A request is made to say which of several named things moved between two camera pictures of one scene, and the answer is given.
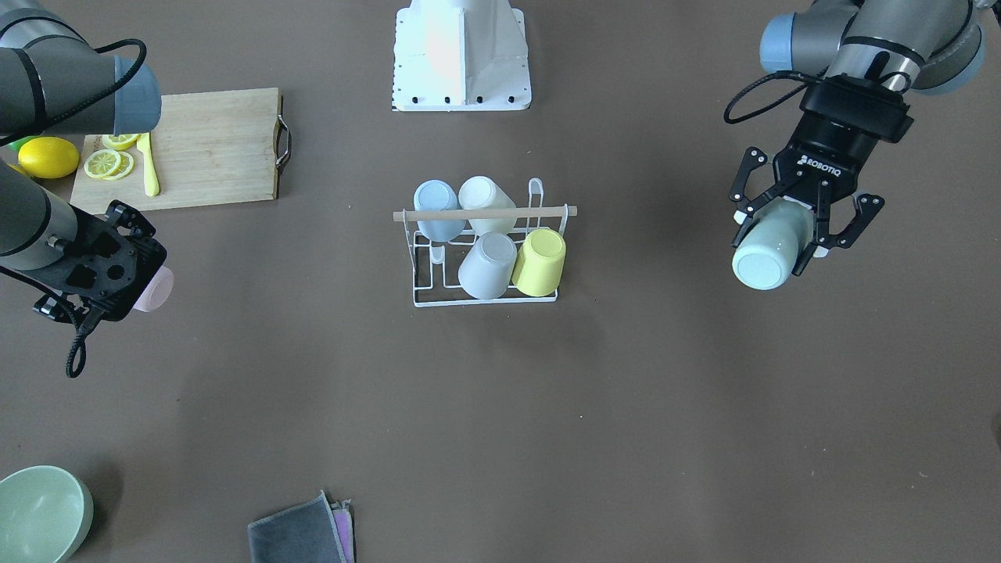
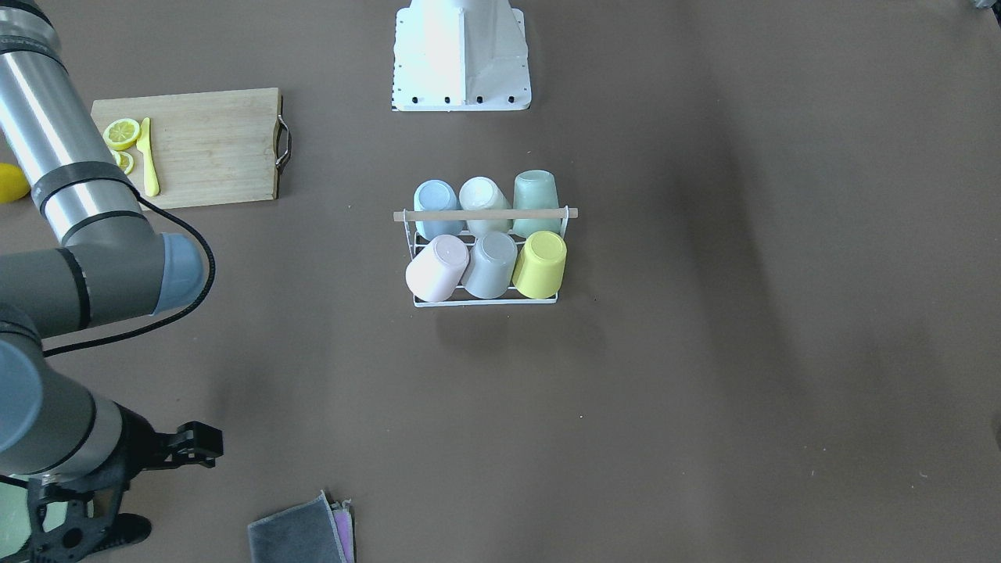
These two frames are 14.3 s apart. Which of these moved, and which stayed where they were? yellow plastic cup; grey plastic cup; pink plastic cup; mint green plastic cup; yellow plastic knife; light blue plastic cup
Moved: mint green plastic cup; pink plastic cup
Stayed: light blue plastic cup; grey plastic cup; yellow plastic cup; yellow plastic knife
